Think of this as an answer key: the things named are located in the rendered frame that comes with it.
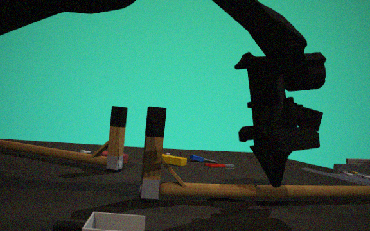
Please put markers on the yellow rectangular bar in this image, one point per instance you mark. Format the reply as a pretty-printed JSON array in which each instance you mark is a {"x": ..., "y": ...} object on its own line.
[{"x": 178, "y": 161}]

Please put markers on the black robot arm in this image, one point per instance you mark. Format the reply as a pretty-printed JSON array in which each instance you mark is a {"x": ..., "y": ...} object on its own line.
[{"x": 285, "y": 66}]

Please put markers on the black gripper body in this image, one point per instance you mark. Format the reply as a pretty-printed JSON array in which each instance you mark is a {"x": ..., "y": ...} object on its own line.
[{"x": 270, "y": 126}]

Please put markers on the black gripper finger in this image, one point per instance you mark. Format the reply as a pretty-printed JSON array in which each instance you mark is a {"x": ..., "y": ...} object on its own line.
[
  {"x": 257, "y": 154},
  {"x": 274, "y": 163}
]

